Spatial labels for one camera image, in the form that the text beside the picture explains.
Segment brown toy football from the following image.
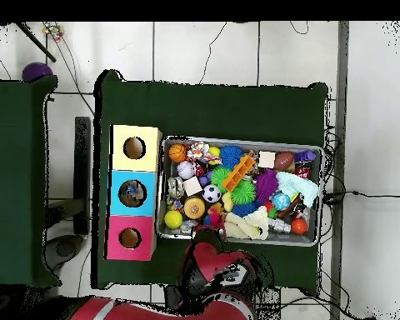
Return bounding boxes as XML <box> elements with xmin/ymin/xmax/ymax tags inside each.
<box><xmin>275</xmin><ymin>152</ymin><xmax>297</xmax><ymax>173</ymax></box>

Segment cream knitted cloth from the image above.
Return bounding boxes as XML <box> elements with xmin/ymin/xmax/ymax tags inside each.
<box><xmin>223</xmin><ymin>206</ymin><xmax>271</xmax><ymax>242</ymax></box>

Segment black power cable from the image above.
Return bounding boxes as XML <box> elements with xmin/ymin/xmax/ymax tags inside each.
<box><xmin>322</xmin><ymin>188</ymin><xmax>400</xmax><ymax>204</ymax></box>

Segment yellow green ball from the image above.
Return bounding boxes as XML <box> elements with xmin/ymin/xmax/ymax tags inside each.
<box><xmin>163</xmin><ymin>209</ymin><xmax>184</xmax><ymax>231</ymax></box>

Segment black stick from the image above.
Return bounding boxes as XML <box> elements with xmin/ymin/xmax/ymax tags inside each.
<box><xmin>12</xmin><ymin>22</ymin><xmax>58</xmax><ymax>63</ymax></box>

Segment small orange basketball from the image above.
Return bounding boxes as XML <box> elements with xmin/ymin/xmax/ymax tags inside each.
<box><xmin>167</xmin><ymin>143</ymin><xmax>188</xmax><ymax>164</ymax></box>

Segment light blue cloth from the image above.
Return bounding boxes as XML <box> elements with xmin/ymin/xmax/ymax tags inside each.
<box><xmin>277</xmin><ymin>172</ymin><xmax>321</xmax><ymax>211</ymax></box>

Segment small colourful item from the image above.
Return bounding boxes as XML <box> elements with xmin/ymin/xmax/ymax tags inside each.
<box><xmin>42</xmin><ymin>22</ymin><xmax>65</xmax><ymax>43</ymax></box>

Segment clear shallow mesh bin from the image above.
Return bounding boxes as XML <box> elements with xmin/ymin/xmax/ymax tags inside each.
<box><xmin>157</xmin><ymin>135</ymin><xmax>324</xmax><ymax>248</ymax></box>

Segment purple round object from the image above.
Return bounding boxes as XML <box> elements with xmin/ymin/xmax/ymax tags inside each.
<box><xmin>21</xmin><ymin>62</ymin><xmax>55</xmax><ymax>83</ymax></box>

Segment grey round base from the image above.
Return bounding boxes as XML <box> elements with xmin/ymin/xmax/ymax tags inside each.
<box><xmin>45</xmin><ymin>234</ymin><xmax>88</xmax><ymax>271</ymax></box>

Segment black upright bar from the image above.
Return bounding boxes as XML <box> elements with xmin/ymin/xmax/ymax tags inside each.
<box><xmin>73</xmin><ymin>116</ymin><xmax>93</xmax><ymax>236</ymax></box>

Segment wooden box three holes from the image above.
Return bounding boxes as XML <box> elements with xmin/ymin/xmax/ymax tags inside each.
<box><xmin>106</xmin><ymin>124</ymin><xmax>164</xmax><ymax>261</ymax></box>

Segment orange toy brick round studs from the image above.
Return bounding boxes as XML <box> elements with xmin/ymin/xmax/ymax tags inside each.
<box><xmin>222</xmin><ymin>155</ymin><xmax>256</xmax><ymax>193</ymax></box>

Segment green spiky ball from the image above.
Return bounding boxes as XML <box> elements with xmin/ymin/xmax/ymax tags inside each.
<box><xmin>229</xmin><ymin>180</ymin><xmax>258</xmax><ymax>207</ymax></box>

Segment dark green side table cloth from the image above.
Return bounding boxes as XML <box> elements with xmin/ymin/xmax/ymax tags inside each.
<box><xmin>0</xmin><ymin>72</ymin><xmax>60</xmax><ymax>289</ymax></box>

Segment purple spiky ball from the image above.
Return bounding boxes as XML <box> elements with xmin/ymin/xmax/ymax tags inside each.
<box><xmin>256</xmin><ymin>169</ymin><xmax>281</xmax><ymax>204</ymax></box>

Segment blue spiky ball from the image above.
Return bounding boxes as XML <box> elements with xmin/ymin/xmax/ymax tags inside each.
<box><xmin>217</xmin><ymin>146</ymin><xmax>246</xmax><ymax>171</ymax></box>

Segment small black white soccer ball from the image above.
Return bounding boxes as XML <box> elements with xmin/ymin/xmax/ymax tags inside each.
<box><xmin>202</xmin><ymin>183</ymin><xmax>223</xmax><ymax>204</ymax></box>

